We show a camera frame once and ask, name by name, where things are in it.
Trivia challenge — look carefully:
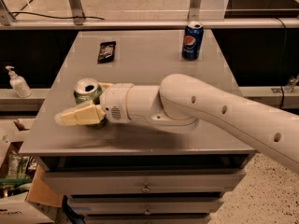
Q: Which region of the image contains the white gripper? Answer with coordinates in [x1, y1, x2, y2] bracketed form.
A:
[54, 82, 133, 126]

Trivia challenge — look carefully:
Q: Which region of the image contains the green soda can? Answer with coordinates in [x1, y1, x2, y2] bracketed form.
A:
[73, 77, 108, 129]

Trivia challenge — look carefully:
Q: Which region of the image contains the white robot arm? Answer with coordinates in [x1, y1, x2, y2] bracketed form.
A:
[55, 74, 299, 174]

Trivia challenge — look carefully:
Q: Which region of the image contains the blue Pepsi can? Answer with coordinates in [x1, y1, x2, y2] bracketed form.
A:
[181, 21, 204, 61]

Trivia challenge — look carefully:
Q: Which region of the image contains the black snack packet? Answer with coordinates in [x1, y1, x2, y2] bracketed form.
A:
[97, 41, 116, 63]

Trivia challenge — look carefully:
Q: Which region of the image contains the grey drawer cabinet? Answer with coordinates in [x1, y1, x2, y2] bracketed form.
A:
[21, 30, 253, 224]

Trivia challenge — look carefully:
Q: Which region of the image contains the white pump bottle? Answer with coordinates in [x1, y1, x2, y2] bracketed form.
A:
[6, 65, 32, 98]

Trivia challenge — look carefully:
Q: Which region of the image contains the cardboard box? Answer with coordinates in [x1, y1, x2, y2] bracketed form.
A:
[0, 119, 63, 207]

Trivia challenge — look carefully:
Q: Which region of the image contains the grey drawer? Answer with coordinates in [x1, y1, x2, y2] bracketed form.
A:
[68, 196, 223, 215]
[43, 170, 246, 195]

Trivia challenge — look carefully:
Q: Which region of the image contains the white box bottom left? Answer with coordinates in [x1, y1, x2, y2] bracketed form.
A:
[0, 192, 57, 224]

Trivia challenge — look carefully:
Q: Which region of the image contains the top grey drawer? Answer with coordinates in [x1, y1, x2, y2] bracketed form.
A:
[43, 170, 246, 195]

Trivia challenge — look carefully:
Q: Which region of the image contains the black cable on floor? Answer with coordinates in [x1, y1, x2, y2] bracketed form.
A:
[8, 10, 107, 21]

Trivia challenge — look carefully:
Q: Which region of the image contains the metal bracket right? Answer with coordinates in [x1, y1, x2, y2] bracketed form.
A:
[271, 75, 299, 93]

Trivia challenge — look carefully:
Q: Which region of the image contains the black cable right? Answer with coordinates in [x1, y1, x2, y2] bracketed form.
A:
[275, 17, 288, 110]

